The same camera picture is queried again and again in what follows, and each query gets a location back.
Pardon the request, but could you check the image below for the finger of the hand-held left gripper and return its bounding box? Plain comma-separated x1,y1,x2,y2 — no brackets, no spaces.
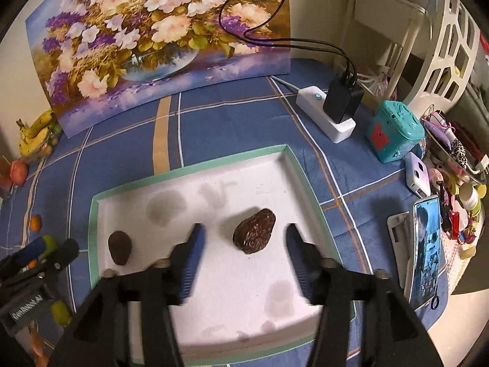
36,238,80,281
0,236,50,276

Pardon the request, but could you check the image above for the teal box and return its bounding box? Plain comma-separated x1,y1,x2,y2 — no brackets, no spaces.
366,100,425,163

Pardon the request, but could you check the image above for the bunch of bananas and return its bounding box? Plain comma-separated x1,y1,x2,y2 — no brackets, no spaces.
16,108,58,158

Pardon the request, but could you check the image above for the white tray with green rim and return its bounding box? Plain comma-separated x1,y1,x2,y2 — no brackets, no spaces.
88,144,362,365

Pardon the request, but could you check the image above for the white power cord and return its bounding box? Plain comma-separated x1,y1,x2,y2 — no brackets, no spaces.
268,76,302,93

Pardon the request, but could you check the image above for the black charger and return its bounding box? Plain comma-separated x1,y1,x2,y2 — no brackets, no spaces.
323,77,364,124

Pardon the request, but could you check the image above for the large brown scaly fruit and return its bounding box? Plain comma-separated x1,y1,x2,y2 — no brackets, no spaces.
232,208,276,255

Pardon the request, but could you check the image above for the person's left hand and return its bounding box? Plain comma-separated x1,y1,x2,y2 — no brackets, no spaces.
27,319,50,367

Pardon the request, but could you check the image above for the pink bouquet wrap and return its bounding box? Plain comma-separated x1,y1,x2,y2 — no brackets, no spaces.
0,157,14,199

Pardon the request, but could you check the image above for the smartphone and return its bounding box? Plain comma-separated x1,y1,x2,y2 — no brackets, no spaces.
409,195,442,310

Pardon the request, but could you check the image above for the pink plastic bag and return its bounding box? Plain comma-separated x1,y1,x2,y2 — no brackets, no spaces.
357,67,398,100

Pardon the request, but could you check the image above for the pile of colourful trinkets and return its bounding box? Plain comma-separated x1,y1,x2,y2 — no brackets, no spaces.
430,168,487,261

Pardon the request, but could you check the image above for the blue plaid tablecloth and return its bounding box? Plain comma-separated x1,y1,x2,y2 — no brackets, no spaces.
0,57,455,367

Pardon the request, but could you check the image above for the white power strip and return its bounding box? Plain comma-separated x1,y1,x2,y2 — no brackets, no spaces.
295,85,357,144

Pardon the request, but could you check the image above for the small dark avocado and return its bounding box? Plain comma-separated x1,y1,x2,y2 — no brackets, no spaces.
107,230,133,266

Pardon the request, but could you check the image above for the yellow-green fruit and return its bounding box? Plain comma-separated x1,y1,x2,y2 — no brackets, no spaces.
50,299,72,326

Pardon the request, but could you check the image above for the white wooden rack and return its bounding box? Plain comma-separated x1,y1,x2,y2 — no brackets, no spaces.
338,0,434,100

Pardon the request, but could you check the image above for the white power bank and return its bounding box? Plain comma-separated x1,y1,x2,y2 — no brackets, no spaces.
404,152,432,198

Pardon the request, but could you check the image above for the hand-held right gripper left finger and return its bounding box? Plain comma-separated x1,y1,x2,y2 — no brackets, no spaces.
50,222,207,367

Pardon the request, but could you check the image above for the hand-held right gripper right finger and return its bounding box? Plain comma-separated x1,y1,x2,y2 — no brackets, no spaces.
285,224,434,367

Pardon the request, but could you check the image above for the floral painting poster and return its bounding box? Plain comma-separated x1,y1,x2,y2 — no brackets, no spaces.
25,0,293,138

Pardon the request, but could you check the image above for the red apple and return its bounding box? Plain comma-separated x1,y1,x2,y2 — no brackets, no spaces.
9,160,29,184

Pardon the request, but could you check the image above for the white lattice chair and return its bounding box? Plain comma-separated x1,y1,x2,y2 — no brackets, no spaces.
397,0,480,117

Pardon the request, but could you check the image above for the white phone stand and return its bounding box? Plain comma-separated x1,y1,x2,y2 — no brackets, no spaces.
387,211,415,287

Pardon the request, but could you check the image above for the black cable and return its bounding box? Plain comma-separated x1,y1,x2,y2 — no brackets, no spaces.
219,0,354,81
244,32,360,85

